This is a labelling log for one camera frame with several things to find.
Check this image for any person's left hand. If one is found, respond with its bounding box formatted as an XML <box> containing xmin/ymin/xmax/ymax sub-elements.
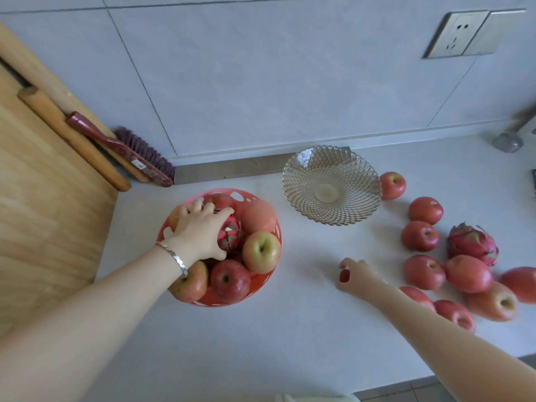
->
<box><xmin>165</xmin><ymin>200</ymin><xmax>236</xmax><ymax>269</ymax></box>

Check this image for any person's left forearm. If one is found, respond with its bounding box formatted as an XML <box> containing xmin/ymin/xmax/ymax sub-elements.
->
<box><xmin>0</xmin><ymin>246</ymin><xmax>185</xmax><ymax>402</ymax></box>

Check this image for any pink perforated plastic bowl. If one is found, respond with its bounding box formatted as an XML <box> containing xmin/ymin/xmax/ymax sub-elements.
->
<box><xmin>156</xmin><ymin>188</ymin><xmax>283</xmax><ymax>308</ymax></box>

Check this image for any short wooden rolling pin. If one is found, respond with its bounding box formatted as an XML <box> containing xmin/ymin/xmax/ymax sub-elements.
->
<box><xmin>17</xmin><ymin>86</ymin><xmax>132</xmax><ymax>193</ymax></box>

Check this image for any grey metal bar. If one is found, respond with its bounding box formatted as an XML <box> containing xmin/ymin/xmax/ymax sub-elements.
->
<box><xmin>173</xmin><ymin>146</ymin><xmax>352</xmax><ymax>185</ymax></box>

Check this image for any person's right forearm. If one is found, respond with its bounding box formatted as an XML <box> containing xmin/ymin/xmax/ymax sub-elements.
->
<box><xmin>370</xmin><ymin>282</ymin><xmax>536</xmax><ymax>402</ymax></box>

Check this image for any clear glass fruit bowl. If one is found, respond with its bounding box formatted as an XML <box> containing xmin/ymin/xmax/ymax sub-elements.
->
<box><xmin>281</xmin><ymin>145</ymin><xmax>382</xmax><ymax>227</ymax></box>

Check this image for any pink dragon fruit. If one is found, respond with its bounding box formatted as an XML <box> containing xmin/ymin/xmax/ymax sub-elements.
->
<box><xmin>217</xmin><ymin>215</ymin><xmax>246</xmax><ymax>252</ymax></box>
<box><xmin>446</xmin><ymin>222</ymin><xmax>500</xmax><ymax>267</ymax></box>

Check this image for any silver bracelet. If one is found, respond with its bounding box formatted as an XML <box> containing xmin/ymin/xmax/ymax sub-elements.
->
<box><xmin>155</xmin><ymin>241</ymin><xmax>190</xmax><ymax>281</ymax></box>

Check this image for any red handled cleaning brush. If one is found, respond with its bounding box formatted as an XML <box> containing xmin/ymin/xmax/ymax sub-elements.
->
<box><xmin>65</xmin><ymin>111</ymin><xmax>175</xmax><ymax>188</ymax></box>

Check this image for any white wall socket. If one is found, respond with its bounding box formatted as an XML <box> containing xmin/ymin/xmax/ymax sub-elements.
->
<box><xmin>423</xmin><ymin>10</ymin><xmax>491</xmax><ymax>60</ymax></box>

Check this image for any yellow green apple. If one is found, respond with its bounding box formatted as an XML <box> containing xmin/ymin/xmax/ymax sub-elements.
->
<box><xmin>241</xmin><ymin>231</ymin><xmax>282</xmax><ymax>275</ymax></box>

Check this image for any large wooden cutting board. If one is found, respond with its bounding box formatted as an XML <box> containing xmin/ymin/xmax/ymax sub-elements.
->
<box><xmin>0</xmin><ymin>64</ymin><xmax>119</xmax><ymax>339</ymax></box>

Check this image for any large dark red apple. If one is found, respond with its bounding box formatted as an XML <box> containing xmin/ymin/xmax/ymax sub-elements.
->
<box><xmin>210</xmin><ymin>259</ymin><xmax>252</xmax><ymax>305</ymax></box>

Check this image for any person's right hand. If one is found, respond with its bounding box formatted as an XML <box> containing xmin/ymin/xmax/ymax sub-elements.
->
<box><xmin>334</xmin><ymin>257</ymin><xmax>389</xmax><ymax>307</ymax></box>

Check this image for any white wall switch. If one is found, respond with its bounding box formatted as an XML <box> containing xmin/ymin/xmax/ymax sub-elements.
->
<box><xmin>462</xmin><ymin>8</ymin><xmax>528</xmax><ymax>56</ymax></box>

